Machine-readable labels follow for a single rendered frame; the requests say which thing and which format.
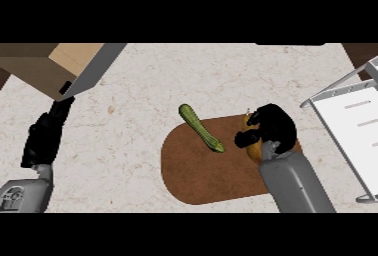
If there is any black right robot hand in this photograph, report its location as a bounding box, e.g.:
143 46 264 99
233 103 298 155

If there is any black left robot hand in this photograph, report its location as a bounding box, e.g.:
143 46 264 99
19 95 77 169

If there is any yellow-brown pear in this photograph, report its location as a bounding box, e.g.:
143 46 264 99
240 113 266 165

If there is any brown wooden cutting board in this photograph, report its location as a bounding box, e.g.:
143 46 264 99
159 114 304 206

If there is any green cucumber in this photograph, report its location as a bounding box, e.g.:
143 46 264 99
177 103 227 154

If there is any open wooden cabinet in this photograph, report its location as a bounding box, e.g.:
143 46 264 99
0 43 106 102

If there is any grey cabinet door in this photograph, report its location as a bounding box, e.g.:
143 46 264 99
59 43 128 100

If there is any white tiered wire basket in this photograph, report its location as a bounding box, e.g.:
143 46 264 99
298 55 378 204

